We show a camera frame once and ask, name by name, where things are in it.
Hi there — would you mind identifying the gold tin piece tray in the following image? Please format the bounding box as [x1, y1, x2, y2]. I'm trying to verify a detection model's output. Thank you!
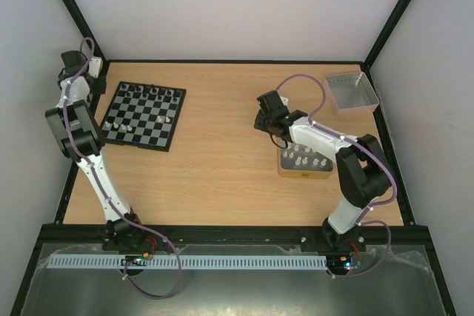
[277, 143, 334, 179]

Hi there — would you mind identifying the black grey chess board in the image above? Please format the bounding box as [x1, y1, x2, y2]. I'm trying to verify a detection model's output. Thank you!
[101, 81, 187, 152]

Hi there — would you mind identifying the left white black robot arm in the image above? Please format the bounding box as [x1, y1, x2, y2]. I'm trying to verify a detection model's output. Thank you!
[44, 50, 145, 250]

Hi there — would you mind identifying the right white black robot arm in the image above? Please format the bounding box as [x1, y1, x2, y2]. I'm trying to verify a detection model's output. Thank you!
[254, 90, 398, 251]

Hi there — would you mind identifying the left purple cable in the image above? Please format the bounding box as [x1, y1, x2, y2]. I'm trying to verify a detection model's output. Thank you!
[61, 37, 183, 300]

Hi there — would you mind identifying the purple cable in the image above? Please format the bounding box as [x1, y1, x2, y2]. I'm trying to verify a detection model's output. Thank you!
[61, 37, 183, 300]
[276, 73, 399, 280]

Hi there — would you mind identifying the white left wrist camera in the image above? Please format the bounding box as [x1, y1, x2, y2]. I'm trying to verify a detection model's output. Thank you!
[87, 56, 103, 78]

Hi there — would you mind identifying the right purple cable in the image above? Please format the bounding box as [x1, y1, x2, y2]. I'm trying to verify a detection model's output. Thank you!
[276, 73, 399, 280]

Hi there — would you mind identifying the grey slotted cable duct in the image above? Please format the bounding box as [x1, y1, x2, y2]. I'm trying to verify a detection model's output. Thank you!
[47, 254, 327, 270]

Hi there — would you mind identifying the black metal frame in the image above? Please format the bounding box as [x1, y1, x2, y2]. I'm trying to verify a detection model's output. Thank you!
[7, 0, 458, 316]

